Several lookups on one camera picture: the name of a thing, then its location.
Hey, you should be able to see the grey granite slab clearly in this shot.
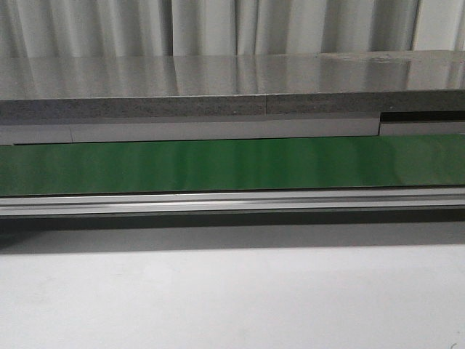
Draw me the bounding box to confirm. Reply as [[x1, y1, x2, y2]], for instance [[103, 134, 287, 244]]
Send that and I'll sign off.
[[1, 51, 464, 125]]

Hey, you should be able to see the grey rear conveyor panel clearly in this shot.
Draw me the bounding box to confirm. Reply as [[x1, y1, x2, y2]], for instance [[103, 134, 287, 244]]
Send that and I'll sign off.
[[1, 111, 464, 145]]

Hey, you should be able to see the white pleated curtain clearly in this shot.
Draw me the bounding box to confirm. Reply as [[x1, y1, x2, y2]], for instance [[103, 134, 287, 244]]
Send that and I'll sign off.
[[1, 1, 464, 57]]

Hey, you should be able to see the green conveyor belt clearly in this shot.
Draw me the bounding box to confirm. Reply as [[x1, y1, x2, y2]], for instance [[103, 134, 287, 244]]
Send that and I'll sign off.
[[1, 135, 464, 196]]

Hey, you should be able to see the aluminium conveyor side rail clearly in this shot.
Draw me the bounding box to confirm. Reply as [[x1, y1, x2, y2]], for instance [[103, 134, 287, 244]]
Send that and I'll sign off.
[[1, 187, 464, 217]]

